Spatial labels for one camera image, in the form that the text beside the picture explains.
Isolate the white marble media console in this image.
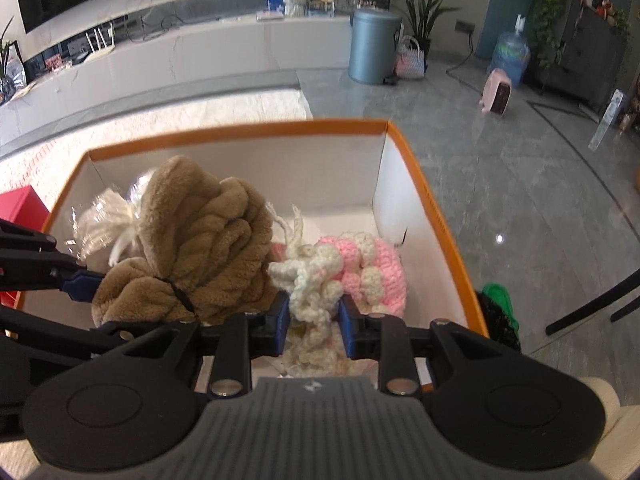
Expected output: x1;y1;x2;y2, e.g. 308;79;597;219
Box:
0;12;353;136

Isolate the pink lace tablecloth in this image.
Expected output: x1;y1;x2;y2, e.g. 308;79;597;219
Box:
0;87;308;201

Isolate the pink woven basket bag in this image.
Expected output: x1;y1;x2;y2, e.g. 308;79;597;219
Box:
395;37;426;78

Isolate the green plant in glass vase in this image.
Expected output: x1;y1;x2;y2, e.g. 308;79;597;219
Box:
0;15;25;97

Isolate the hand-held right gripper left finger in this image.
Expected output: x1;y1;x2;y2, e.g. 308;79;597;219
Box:
107;292;292;400

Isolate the trailing pothos plant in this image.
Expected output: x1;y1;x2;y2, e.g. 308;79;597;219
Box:
510;0;587;67

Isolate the dark grey cabinet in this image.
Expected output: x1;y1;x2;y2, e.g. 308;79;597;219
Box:
540;0;631;111

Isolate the beige sofa cushion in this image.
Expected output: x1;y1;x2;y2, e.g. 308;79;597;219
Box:
582;375;623;441

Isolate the pink and white crochet toy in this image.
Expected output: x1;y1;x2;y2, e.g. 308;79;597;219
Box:
267;205;407;376

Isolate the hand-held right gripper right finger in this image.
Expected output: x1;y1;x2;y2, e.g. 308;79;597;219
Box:
339;295;506;397

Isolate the white upright device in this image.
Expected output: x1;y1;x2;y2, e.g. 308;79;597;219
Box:
589;90;628;151

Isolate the blue water jug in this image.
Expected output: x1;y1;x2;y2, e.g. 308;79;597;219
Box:
490;15;531;86

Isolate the pink space heater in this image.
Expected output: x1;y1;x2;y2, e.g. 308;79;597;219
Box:
478;70;514;116

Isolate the potted snake plant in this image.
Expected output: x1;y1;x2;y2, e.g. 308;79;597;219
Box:
382;0;451;56

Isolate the white router with antennas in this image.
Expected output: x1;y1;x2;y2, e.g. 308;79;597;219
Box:
82;25;117;63

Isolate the orange cardboard box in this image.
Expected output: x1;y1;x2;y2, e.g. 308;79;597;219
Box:
15;119;490;396

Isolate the grey metal trash can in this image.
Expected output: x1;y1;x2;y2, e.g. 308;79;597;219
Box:
348;8;402;85

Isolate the green and black mesh bag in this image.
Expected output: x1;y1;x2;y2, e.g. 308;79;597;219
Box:
475;282;522;353

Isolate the red box with clear base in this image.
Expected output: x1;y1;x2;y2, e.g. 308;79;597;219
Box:
0;186;51;306

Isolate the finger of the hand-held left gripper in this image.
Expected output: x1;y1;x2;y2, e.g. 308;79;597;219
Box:
0;219;108;306
0;306;166;356

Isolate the white yarn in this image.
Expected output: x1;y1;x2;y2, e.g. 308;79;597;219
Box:
72;167;151;266

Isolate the brown plush toy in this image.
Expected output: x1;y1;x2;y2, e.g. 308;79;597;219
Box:
91;156;281;326

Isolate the black power cable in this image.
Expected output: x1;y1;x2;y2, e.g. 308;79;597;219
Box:
445;30;477;75

